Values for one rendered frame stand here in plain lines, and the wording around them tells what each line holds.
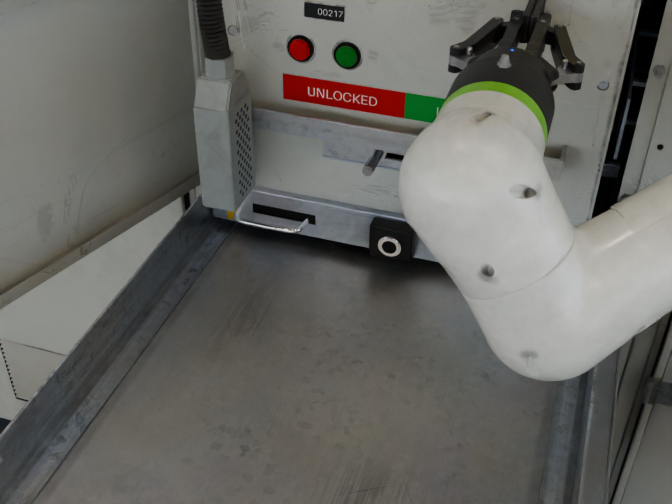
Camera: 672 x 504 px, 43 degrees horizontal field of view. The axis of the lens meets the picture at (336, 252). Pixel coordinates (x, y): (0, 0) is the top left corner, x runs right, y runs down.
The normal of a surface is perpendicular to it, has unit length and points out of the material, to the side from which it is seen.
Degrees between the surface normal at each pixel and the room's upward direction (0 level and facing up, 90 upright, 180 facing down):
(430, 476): 0
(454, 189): 64
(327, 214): 90
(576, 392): 0
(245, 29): 90
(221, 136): 90
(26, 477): 0
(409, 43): 90
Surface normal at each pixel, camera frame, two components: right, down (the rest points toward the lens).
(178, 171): 0.81, 0.36
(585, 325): 0.09, 0.16
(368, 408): 0.01, -0.80
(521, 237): 0.28, 0.34
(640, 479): -0.31, 0.57
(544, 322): -0.08, 0.39
